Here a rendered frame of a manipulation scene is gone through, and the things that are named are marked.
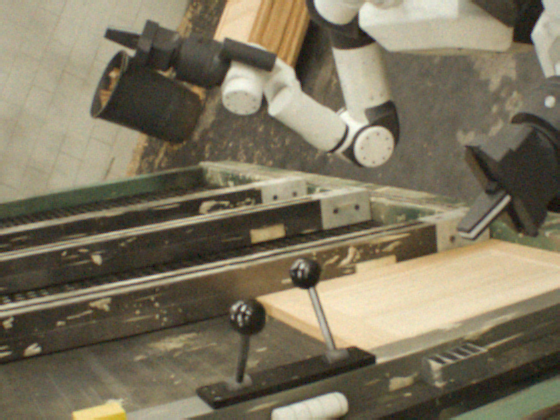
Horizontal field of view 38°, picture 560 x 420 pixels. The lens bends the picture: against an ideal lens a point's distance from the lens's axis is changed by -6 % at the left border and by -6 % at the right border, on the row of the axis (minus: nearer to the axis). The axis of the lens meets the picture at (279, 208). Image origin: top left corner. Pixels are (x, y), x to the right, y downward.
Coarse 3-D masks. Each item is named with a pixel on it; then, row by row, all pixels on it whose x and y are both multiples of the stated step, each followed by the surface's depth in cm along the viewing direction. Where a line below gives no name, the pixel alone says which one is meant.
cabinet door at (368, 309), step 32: (448, 256) 145; (480, 256) 143; (512, 256) 140; (544, 256) 137; (320, 288) 134; (352, 288) 133; (384, 288) 131; (416, 288) 129; (448, 288) 127; (480, 288) 125; (512, 288) 123; (544, 288) 120; (288, 320) 124; (352, 320) 117; (384, 320) 116; (416, 320) 114; (448, 320) 112
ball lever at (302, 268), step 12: (300, 264) 95; (312, 264) 95; (300, 276) 95; (312, 276) 95; (300, 288) 96; (312, 288) 96; (312, 300) 95; (324, 324) 95; (324, 336) 94; (336, 348) 94; (324, 360) 93; (336, 360) 93
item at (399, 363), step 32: (480, 320) 103; (512, 320) 102; (544, 320) 105; (384, 352) 97; (416, 352) 96; (320, 384) 90; (352, 384) 92; (384, 384) 94; (128, 416) 85; (160, 416) 85; (192, 416) 84; (224, 416) 86; (256, 416) 87
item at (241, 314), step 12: (240, 300) 82; (252, 300) 82; (240, 312) 81; (252, 312) 81; (264, 312) 82; (240, 324) 81; (252, 324) 81; (264, 324) 82; (240, 336) 84; (240, 348) 85; (240, 360) 86; (240, 372) 87; (228, 384) 88; (240, 384) 88
